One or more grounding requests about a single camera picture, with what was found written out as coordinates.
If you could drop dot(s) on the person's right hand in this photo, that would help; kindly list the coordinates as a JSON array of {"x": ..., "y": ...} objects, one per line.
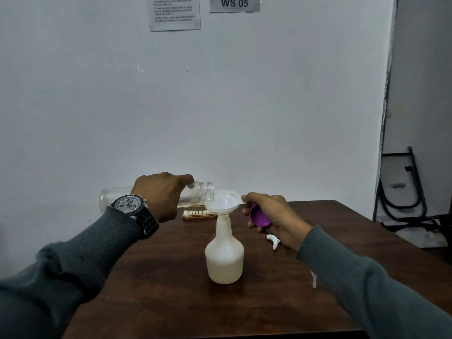
[{"x": 279, "y": 218}]

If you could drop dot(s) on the person's left hand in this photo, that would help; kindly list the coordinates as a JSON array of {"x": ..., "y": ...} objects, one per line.
[{"x": 160, "y": 195}]

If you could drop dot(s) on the purple bottle cap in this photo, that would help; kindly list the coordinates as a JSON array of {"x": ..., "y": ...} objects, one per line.
[{"x": 257, "y": 216}]

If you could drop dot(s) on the white trigger sprayer head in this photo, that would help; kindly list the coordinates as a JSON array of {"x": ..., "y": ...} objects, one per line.
[{"x": 273, "y": 240}]

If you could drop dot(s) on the clear glass bottle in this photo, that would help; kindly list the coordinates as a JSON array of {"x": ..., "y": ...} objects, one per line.
[{"x": 197, "y": 194}]

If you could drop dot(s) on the white plastic funnel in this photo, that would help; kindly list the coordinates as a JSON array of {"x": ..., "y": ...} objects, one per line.
[{"x": 220, "y": 202}]

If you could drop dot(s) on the white plastic spray bottle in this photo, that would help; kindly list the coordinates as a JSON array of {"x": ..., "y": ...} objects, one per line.
[{"x": 224, "y": 254}]

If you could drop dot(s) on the person's right forearm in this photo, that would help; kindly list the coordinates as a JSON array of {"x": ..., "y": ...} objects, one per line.
[{"x": 374, "y": 293}]

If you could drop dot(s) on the person's left forearm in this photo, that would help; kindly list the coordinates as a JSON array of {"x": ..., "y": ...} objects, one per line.
[{"x": 67, "y": 268}]

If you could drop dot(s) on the dark wooden table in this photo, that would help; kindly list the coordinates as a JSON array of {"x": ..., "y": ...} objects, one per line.
[{"x": 169, "y": 300}]

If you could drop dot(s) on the black folding chair frame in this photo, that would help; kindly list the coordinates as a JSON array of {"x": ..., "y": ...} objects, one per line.
[{"x": 413, "y": 172}]

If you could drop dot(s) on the white printed wall notice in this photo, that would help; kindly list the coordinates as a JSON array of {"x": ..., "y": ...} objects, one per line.
[{"x": 173, "y": 12}]

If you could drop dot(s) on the white wall label sheet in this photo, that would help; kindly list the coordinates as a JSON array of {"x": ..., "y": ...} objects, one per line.
[{"x": 234, "y": 3}]

